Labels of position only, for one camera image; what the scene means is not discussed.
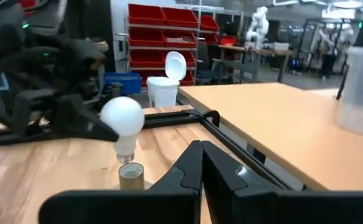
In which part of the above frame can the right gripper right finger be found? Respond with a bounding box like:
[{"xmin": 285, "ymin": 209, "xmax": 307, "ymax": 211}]
[{"xmin": 201, "ymin": 139, "xmax": 363, "ymax": 224}]

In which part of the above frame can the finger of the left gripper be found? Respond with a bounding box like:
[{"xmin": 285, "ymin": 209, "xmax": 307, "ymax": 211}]
[{"xmin": 54, "ymin": 93, "xmax": 120, "ymax": 143}]

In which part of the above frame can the red bin shelf rack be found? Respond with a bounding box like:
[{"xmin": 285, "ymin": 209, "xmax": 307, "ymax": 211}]
[
  {"xmin": 199, "ymin": 14, "xmax": 221, "ymax": 46},
  {"xmin": 127, "ymin": 2, "xmax": 200, "ymax": 87}
]

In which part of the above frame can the light wood desk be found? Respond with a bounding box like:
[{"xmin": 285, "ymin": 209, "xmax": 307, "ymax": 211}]
[{"xmin": 178, "ymin": 82, "xmax": 363, "ymax": 192}]

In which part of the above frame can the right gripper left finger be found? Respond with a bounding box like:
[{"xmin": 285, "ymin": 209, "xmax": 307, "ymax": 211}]
[{"xmin": 39, "ymin": 139, "xmax": 204, "ymax": 224}]

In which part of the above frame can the black office chair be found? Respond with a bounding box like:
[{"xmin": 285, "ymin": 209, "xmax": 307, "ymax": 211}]
[{"xmin": 196, "ymin": 42, "xmax": 222, "ymax": 85}]

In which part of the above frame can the white humanoid robot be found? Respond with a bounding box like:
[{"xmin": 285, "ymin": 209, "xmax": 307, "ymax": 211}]
[{"xmin": 245, "ymin": 6, "xmax": 270, "ymax": 50}]

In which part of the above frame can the red plastic crate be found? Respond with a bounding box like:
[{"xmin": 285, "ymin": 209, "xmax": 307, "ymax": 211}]
[{"xmin": 219, "ymin": 36, "xmax": 238, "ymax": 46}]

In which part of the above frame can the wooden workbench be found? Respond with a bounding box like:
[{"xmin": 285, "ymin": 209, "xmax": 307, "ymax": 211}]
[{"xmin": 217, "ymin": 44, "xmax": 295, "ymax": 83}]

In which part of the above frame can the white lidded trash bin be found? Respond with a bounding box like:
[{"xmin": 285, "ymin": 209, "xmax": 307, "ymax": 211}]
[{"xmin": 146, "ymin": 51, "xmax": 187, "ymax": 108}]

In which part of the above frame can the blue plastic crate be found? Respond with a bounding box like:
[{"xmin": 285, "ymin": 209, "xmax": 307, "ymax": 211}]
[{"xmin": 103, "ymin": 72, "xmax": 143, "ymax": 96}]

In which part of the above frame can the brass lamp socket base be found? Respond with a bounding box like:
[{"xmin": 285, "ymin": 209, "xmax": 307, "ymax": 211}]
[{"xmin": 118, "ymin": 162, "xmax": 146, "ymax": 191}]

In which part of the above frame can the black aluminium table frame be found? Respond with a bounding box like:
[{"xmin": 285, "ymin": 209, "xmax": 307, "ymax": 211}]
[{"xmin": 0, "ymin": 108, "xmax": 306, "ymax": 191}]

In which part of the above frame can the white lightbulb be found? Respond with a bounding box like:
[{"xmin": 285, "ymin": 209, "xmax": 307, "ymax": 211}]
[{"xmin": 99, "ymin": 96, "xmax": 145, "ymax": 164}]

